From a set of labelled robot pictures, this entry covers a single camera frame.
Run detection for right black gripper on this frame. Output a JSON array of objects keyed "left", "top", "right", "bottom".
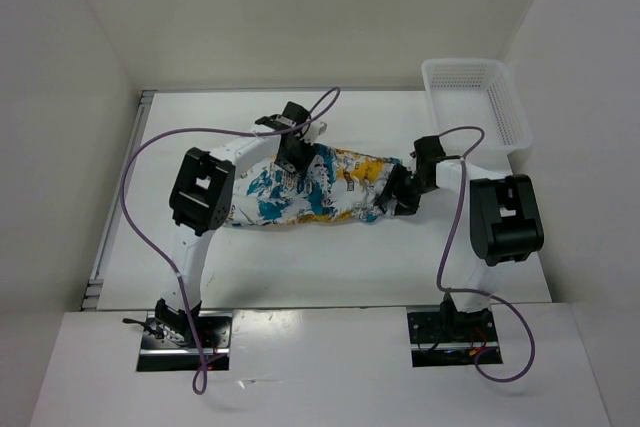
[{"left": 375, "top": 163, "right": 434, "bottom": 216}]

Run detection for patterned white teal yellow shorts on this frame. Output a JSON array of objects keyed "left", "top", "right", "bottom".
[{"left": 225, "top": 144, "right": 408, "bottom": 228}]

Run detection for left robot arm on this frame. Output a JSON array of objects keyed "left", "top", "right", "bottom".
[{"left": 155, "top": 102, "right": 326, "bottom": 347}]

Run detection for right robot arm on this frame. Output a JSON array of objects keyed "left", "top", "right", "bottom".
[{"left": 374, "top": 135, "right": 544, "bottom": 340}]

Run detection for white plastic basket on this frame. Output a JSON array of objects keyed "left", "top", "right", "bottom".
[{"left": 421, "top": 58, "right": 533, "bottom": 155}]

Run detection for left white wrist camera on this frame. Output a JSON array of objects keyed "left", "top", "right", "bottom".
[{"left": 297, "top": 121, "right": 327, "bottom": 145}]

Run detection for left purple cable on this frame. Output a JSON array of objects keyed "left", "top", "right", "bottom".
[{"left": 119, "top": 86, "right": 342, "bottom": 395}]

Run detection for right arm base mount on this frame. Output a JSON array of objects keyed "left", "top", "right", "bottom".
[{"left": 406, "top": 306, "right": 502, "bottom": 368}]

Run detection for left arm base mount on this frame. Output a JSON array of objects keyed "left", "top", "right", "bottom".
[{"left": 136, "top": 311, "right": 233, "bottom": 372}]

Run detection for aluminium table edge rail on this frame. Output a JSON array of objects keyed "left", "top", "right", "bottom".
[{"left": 79, "top": 90, "right": 156, "bottom": 312}]

